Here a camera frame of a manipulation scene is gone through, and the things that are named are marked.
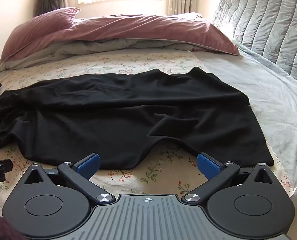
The pink pillow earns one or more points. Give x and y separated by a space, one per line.
38 27

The pink duvet with grey lining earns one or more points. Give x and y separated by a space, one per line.
151 27

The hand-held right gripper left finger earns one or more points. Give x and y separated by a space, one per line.
91 165

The black pants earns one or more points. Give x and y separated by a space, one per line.
126 105

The floral bed sheet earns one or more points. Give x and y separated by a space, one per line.
163 177

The grey quilted headboard cover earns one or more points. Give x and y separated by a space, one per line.
263 17

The person's fuzzy brown sweater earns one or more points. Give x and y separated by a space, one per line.
1 227

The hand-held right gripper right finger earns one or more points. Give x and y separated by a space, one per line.
208 167

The grey-blue blanket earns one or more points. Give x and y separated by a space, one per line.
263 80

